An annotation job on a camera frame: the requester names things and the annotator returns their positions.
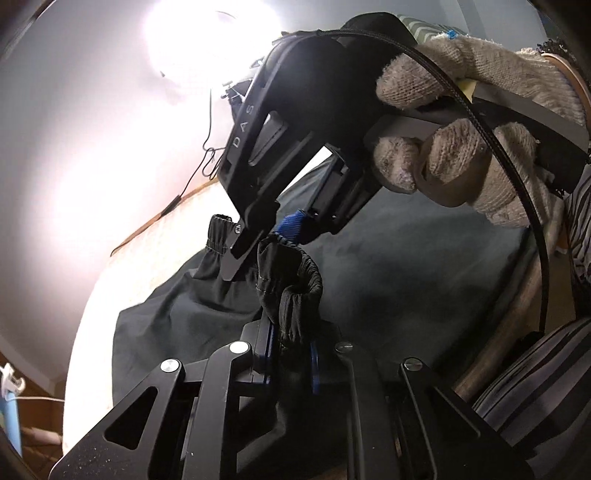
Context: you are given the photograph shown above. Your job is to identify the black pants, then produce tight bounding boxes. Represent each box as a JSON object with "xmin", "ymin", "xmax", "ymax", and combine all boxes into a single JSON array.
[{"xmin": 112, "ymin": 171, "xmax": 536, "ymax": 480}]

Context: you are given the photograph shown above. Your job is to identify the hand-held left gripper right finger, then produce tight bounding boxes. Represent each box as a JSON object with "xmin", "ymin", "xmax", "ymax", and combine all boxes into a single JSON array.
[{"xmin": 309, "ymin": 339, "xmax": 536, "ymax": 480}]

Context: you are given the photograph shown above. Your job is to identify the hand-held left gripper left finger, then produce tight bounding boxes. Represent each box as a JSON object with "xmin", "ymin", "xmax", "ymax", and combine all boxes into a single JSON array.
[{"xmin": 46, "ymin": 320, "xmax": 278, "ymax": 480}]

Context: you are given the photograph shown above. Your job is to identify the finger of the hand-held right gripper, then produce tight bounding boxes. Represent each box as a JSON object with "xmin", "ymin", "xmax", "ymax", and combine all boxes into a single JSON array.
[
  {"xmin": 225, "ymin": 200, "xmax": 279, "ymax": 282},
  {"xmin": 276, "ymin": 209, "xmax": 320, "ymax": 246}
]

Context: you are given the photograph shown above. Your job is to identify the white clip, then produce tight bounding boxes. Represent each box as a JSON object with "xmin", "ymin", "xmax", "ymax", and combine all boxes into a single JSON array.
[{"xmin": 0, "ymin": 362, "xmax": 25, "ymax": 398}]

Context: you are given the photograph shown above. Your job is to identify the white pipe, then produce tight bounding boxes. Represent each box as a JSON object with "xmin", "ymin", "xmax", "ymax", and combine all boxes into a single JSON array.
[{"xmin": 21, "ymin": 427, "xmax": 63, "ymax": 447}]

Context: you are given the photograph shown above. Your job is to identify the black braided cable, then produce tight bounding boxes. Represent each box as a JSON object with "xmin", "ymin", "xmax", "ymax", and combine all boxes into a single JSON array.
[{"xmin": 281, "ymin": 25, "xmax": 555, "ymax": 335}]

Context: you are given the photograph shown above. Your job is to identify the orange brown bed edge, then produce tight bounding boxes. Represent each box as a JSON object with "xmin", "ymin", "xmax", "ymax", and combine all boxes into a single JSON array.
[{"xmin": 111, "ymin": 178, "xmax": 222, "ymax": 257}]

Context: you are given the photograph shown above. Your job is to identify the light blue pole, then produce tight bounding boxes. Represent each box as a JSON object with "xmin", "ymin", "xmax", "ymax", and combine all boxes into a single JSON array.
[{"xmin": 0, "ymin": 397, "xmax": 23, "ymax": 457}]

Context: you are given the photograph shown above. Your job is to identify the person's right hand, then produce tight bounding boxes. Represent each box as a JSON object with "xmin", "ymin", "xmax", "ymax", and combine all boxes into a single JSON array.
[{"xmin": 372, "ymin": 33, "xmax": 587, "ymax": 228}]

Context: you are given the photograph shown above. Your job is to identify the black ring light cable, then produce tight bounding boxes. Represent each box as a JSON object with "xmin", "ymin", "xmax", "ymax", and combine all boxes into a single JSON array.
[{"xmin": 159, "ymin": 88, "xmax": 221, "ymax": 219}]

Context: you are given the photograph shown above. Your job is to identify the person's striped clothing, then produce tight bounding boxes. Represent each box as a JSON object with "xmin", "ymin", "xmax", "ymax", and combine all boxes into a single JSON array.
[{"xmin": 473, "ymin": 182, "xmax": 591, "ymax": 446}]

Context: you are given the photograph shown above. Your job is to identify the green leaf print cushion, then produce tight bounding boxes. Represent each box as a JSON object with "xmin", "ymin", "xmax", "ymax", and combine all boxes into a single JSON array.
[{"xmin": 397, "ymin": 14, "xmax": 467, "ymax": 43}]

